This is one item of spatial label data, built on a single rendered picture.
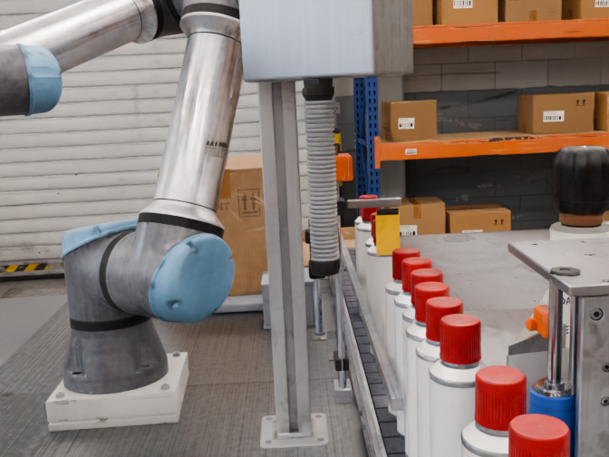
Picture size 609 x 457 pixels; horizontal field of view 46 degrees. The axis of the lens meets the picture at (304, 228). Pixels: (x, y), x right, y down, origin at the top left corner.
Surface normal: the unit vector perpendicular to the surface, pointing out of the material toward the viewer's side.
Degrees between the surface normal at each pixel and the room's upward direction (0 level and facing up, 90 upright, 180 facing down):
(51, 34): 65
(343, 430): 0
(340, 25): 90
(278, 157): 90
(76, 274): 88
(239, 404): 0
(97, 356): 70
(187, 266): 95
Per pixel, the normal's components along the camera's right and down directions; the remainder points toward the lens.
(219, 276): 0.77, 0.17
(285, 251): 0.02, 0.19
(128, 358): 0.50, -0.21
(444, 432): -0.64, 0.18
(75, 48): 0.84, 0.34
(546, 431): -0.05, -0.99
